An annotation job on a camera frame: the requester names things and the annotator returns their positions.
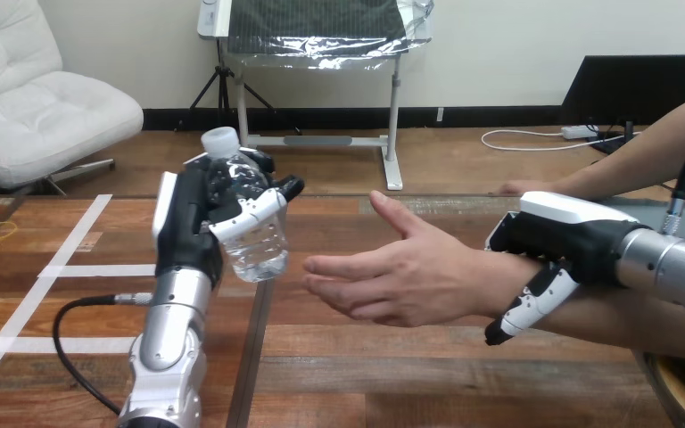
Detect person's hand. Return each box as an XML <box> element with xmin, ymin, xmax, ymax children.
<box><xmin>498</xmin><ymin>179</ymin><xmax>557</xmax><ymax>197</ymax></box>
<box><xmin>301</xmin><ymin>190</ymin><xmax>541</xmax><ymax>330</ymax></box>

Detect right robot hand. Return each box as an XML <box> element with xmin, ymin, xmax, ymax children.
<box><xmin>483</xmin><ymin>191</ymin><xmax>652</xmax><ymax>348</ymax></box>

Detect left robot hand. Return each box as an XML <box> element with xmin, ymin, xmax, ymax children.
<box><xmin>152</xmin><ymin>148</ymin><xmax>307</xmax><ymax>291</ymax></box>

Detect clear water bottle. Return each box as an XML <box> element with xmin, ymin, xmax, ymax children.
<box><xmin>200</xmin><ymin>126</ymin><xmax>291</xmax><ymax>284</ymax></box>

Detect person's forearm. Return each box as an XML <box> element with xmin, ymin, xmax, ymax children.
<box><xmin>483</xmin><ymin>251</ymin><xmax>685</xmax><ymax>363</ymax></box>
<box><xmin>549</xmin><ymin>86</ymin><xmax>685</xmax><ymax>202</ymax></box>

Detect person's body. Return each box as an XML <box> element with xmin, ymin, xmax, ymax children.
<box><xmin>599</xmin><ymin>73</ymin><xmax>685</xmax><ymax>428</ymax></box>

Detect white power strip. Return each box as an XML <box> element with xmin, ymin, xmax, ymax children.
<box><xmin>561</xmin><ymin>124</ymin><xmax>601</xmax><ymax>141</ymax></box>

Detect dark screen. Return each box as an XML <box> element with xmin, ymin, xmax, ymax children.
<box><xmin>559</xmin><ymin>53</ymin><xmax>685</xmax><ymax>156</ymax></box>

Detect black tripod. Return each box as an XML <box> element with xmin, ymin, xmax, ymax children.
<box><xmin>187</xmin><ymin>39</ymin><xmax>276</xmax><ymax>132</ymax></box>

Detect white cushioned chair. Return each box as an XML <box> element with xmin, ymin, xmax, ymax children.
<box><xmin>0</xmin><ymin>0</ymin><xmax>145</xmax><ymax>196</ymax></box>

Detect foil sheet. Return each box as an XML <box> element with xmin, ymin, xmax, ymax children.
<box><xmin>227</xmin><ymin>0</ymin><xmax>436</xmax><ymax>72</ymax></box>

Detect white cable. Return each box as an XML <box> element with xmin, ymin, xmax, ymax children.
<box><xmin>480</xmin><ymin>128</ymin><xmax>640</xmax><ymax>153</ymax></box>

